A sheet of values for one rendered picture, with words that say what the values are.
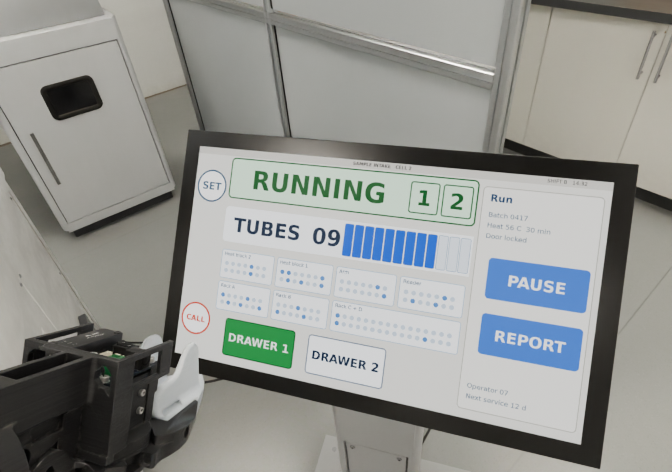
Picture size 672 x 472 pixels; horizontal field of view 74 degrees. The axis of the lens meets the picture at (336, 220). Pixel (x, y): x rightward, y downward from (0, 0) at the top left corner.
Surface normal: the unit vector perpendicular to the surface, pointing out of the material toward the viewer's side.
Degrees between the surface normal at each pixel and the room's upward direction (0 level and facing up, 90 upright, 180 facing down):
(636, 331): 0
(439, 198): 50
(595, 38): 90
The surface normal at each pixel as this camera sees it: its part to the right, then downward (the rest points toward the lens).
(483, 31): -0.76, 0.45
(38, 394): 0.96, 0.12
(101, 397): -0.25, -0.03
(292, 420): -0.07, -0.78
